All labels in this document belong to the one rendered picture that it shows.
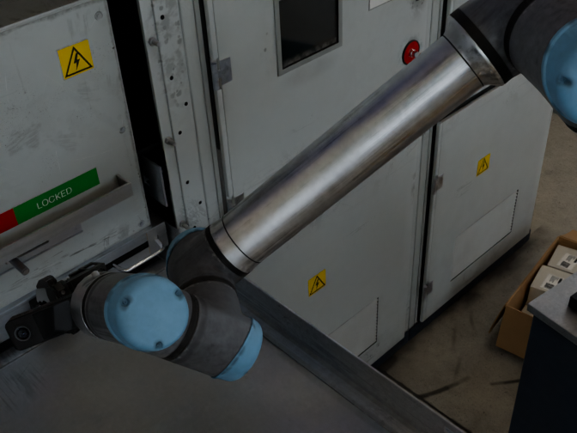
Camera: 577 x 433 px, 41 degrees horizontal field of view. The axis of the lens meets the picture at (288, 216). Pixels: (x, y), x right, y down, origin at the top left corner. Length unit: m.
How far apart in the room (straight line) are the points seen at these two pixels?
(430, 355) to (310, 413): 1.27
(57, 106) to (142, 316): 0.49
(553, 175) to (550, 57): 2.43
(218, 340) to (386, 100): 0.38
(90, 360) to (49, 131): 0.40
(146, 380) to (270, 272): 0.51
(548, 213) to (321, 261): 1.42
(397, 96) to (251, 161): 0.58
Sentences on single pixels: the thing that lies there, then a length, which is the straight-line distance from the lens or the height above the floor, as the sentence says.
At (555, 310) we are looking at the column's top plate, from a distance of 1.61.
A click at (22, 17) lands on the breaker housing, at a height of 1.39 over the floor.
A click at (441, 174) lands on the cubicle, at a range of 2.15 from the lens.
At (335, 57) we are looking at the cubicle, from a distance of 1.61.
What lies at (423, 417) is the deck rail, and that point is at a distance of 1.21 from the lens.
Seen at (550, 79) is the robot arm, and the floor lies 1.43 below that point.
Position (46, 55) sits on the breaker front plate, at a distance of 1.26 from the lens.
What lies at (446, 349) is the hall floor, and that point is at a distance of 2.51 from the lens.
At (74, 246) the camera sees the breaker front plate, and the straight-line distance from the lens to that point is 1.44.
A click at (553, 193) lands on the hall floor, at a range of 3.22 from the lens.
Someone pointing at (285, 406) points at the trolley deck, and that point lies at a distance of 1.27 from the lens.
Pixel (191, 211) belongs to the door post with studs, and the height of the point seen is 0.94.
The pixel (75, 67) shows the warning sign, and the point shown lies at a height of 1.29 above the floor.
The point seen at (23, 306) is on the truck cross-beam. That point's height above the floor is 0.91.
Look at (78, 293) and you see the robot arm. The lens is 1.04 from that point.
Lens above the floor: 1.84
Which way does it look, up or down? 38 degrees down
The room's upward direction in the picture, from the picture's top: 3 degrees counter-clockwise
